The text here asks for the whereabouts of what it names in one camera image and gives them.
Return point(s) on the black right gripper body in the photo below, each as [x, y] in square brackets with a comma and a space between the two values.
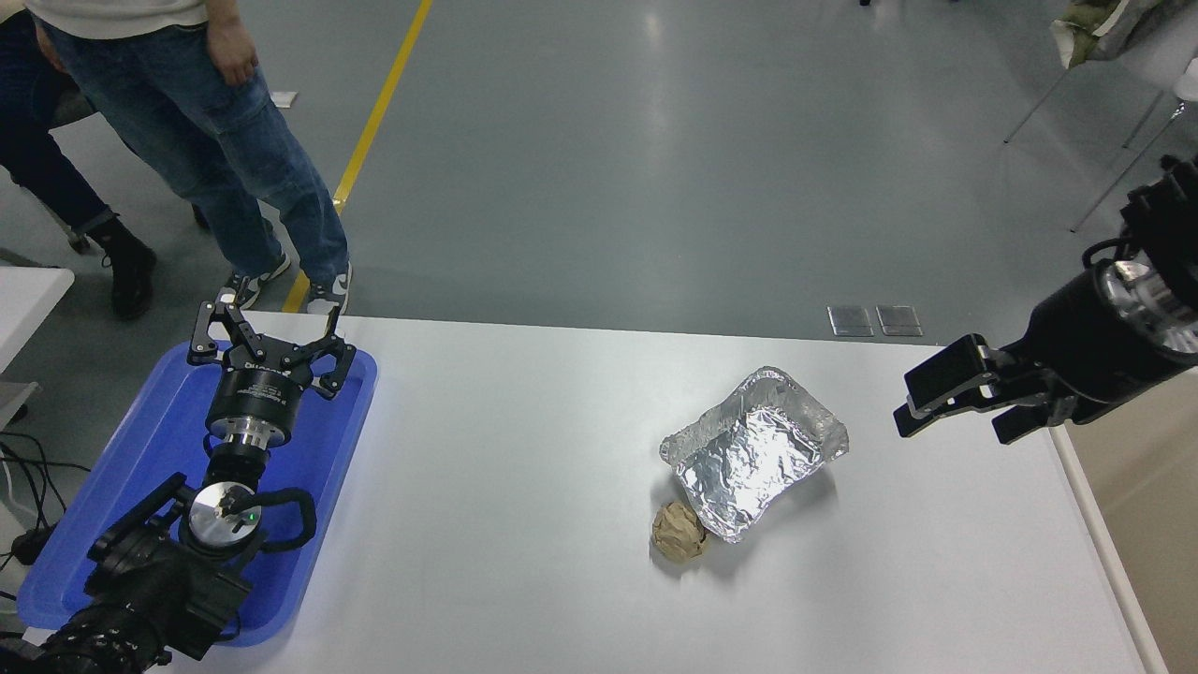
[1076, 346]

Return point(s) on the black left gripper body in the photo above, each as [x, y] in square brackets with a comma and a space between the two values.
[253, 393]

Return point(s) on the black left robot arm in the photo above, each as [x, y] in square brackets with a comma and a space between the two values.
[140, 580]

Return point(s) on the standing person's left hand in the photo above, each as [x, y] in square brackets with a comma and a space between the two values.
[232, 54]

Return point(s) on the standing person's right hand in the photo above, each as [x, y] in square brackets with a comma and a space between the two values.
[49, 47]

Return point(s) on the metal floor plate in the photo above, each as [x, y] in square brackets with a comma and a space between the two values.
[898, 320]
[850, 321]

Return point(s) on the blue plastic tray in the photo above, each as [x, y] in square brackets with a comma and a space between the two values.
[150, 440]

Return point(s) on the large pale bin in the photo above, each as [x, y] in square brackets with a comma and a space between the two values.
[1142, 524]

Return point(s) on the standing person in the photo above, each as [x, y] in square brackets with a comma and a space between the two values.
[206, 159]

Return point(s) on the white chair with grey legs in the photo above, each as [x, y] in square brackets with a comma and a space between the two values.
[1123, 168]
[1156, 37]

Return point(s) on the white side table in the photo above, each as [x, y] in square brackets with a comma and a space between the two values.
[28, 300]

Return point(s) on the crumpled foil tray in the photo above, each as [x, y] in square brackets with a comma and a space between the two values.
[749, 459]

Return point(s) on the seated person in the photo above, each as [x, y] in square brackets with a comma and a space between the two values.
[37, 159]

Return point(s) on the crumpled tan paper ball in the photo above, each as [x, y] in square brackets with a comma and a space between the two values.
[679, 534]

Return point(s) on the olive jacket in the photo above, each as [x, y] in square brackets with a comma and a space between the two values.
[1086, 28]

